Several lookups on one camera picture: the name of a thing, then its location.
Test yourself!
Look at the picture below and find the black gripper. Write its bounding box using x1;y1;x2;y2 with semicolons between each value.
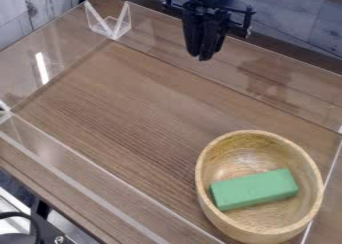
164;0;255;61

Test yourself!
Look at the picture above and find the wooden bowl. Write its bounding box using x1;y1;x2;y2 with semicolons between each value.
194;130;323;244

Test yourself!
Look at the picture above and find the green rectangular block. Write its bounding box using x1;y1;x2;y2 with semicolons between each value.
208;169;299;211

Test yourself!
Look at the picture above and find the clear acrylic corner bracket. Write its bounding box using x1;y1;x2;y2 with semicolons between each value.
84;1;130;40

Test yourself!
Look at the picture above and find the clear acrylic barrier wall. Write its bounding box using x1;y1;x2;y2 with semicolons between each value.
0;0;342;244

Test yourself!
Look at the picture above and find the black stand with cable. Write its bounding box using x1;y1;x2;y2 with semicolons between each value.
0;196;75;244

